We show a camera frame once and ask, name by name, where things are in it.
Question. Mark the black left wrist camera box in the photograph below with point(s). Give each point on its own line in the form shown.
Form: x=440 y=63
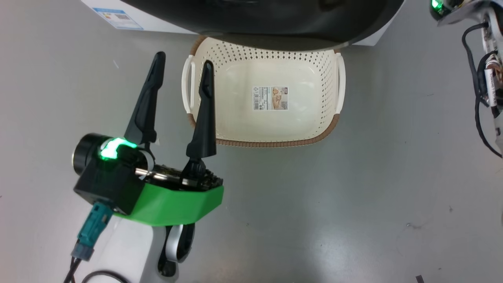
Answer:
x=110 y=184

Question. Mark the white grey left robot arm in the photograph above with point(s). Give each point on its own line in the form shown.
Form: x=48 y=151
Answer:
x=129 y=251

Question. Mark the paper basket label sticker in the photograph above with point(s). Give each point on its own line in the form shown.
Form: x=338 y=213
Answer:
x=270 y=98

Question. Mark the blue energy label sticker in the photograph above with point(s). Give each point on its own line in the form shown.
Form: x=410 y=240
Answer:
x=122 y=19

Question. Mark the white washing machine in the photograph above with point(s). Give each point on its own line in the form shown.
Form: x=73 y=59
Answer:
x=165 y=23

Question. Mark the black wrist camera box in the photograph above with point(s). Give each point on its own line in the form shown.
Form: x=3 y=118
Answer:
x=438 y=10
x=110 y=184

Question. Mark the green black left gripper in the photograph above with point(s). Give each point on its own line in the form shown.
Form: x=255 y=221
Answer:
x=177 y=206

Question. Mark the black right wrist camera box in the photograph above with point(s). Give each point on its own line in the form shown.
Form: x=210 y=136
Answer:
x=438 y=10

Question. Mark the dark round washing machine door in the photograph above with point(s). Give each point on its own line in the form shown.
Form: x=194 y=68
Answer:
x=275 y=19

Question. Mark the cream perforated laundry basket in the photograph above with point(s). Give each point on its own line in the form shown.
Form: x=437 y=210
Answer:
x=235 y=118

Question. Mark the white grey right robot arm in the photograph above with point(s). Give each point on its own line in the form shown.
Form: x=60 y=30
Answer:
x=493 y=43

